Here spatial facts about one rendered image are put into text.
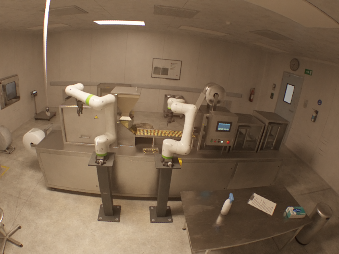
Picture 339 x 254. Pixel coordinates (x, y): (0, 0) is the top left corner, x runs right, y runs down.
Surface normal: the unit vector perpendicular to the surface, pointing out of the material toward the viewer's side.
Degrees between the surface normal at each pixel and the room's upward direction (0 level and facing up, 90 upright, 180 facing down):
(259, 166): 90
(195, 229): 0
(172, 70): 90
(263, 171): 90
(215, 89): 90
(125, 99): 114
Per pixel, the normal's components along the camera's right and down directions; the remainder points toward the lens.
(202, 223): 0.11, -0.92
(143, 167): 0.10, 0.40
